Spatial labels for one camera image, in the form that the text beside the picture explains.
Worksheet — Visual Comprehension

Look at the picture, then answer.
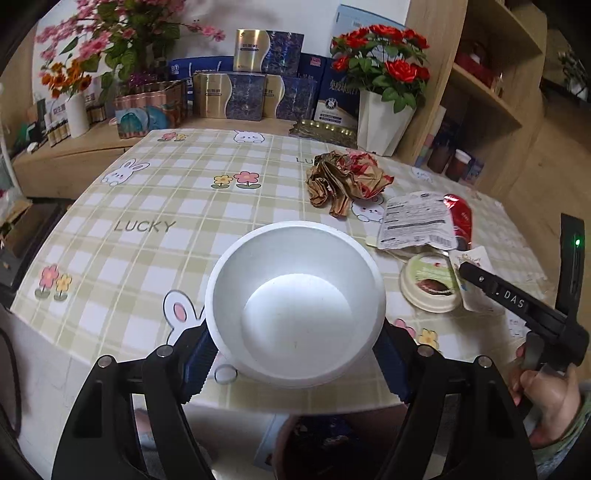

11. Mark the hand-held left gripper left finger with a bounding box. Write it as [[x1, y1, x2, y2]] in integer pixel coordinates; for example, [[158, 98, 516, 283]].
[[53, 320, 219, 480]]

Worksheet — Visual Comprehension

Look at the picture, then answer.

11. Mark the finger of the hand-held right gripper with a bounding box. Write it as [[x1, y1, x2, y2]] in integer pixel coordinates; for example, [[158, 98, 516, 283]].
[[458, 260, 531, 320]]

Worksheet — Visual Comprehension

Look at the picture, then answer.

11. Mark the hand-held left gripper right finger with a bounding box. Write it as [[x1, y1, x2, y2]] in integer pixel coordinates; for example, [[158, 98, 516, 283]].
[[372, 320, 539, 480]]

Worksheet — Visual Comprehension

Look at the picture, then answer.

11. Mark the small white packet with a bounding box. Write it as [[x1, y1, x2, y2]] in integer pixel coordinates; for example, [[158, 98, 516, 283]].
[[448, 246, 506, 316]]

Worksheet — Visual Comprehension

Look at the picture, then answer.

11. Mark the white bowl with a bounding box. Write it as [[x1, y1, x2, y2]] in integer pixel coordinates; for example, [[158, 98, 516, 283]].
[[204, 222, 387, 387]]

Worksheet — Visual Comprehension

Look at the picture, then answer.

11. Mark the person's right forearm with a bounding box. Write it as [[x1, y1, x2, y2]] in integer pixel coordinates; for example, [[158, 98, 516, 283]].
[[531, 392, 591, 480]]

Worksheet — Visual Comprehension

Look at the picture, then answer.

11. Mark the person's right hand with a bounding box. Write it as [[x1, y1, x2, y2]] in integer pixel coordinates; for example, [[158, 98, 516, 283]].
[[510, 344, 581, 448]]

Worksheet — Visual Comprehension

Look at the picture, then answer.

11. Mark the round cream container lid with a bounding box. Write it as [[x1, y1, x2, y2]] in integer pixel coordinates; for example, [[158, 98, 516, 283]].
[[399, 253, 464, 313]]

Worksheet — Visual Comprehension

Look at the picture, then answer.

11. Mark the red foil packet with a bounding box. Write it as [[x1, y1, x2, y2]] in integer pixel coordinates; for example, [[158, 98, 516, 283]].
[[443, 194, 474, 250]]

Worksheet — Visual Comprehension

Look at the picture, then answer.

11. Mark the white labelled snack packet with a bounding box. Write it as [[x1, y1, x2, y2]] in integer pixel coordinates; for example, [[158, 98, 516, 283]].
[[376, 191, 458, 251]]

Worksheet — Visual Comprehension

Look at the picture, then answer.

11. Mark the white blue flat box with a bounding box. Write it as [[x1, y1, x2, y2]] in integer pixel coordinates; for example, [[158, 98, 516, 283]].
[[252, 412, 291, 470]]

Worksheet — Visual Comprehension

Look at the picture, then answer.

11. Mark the dark brown cup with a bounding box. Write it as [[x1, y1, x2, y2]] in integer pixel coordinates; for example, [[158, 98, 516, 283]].
[[427, 144, 452, 172]]

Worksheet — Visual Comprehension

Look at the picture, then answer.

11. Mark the crumpled gold red wrapper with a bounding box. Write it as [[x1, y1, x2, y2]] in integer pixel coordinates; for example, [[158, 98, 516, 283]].
[[305, 150, 395, 217]]

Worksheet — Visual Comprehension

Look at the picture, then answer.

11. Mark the wooden shelf unit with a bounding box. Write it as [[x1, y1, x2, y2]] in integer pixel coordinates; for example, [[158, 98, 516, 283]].
[[397, 0, 591, 204]]

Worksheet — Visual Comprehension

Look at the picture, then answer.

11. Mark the red box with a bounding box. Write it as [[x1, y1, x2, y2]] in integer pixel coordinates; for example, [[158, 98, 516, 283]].
[[455, 43, 496, 88]]

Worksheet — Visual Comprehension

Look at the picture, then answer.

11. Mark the gold blister tray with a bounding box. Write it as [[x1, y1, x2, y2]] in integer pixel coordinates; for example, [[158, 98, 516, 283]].
[[290, 119, 359, 148]]

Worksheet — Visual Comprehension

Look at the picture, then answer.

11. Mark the blue white carton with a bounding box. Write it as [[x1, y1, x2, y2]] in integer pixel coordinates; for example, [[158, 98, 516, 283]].
[[300, 53, 362, 130]]

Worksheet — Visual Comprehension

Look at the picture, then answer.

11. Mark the colourful wavy-edged basket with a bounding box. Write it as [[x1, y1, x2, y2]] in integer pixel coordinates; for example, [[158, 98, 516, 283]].
[[112, 80, 188, 140]]

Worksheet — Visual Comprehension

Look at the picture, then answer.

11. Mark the row of small brown bottles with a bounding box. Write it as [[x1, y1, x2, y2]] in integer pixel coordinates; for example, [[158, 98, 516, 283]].
[[45, 117, 71, 147]]

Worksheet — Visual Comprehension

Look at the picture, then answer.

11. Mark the white cylinder vase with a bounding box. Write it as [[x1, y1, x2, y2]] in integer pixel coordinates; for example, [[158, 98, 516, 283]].
[[65, 95, 89, 138]]

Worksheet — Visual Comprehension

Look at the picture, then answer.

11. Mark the white blue poster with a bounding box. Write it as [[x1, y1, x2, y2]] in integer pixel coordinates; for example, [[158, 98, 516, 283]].
[[333, 4, 411, 47]]

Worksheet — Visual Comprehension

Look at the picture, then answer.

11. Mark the dark blue carton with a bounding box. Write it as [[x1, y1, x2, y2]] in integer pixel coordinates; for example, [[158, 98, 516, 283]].
[[167, 56, 237, 95]]

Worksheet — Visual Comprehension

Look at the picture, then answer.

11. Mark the orange flower bunch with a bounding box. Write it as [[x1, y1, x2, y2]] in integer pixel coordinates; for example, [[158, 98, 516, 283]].
[[41, 60, 93, 100]]

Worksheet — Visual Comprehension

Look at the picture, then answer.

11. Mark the pink flower plant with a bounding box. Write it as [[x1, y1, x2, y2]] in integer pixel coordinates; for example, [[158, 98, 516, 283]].
[[36, 0, 227, 100]]

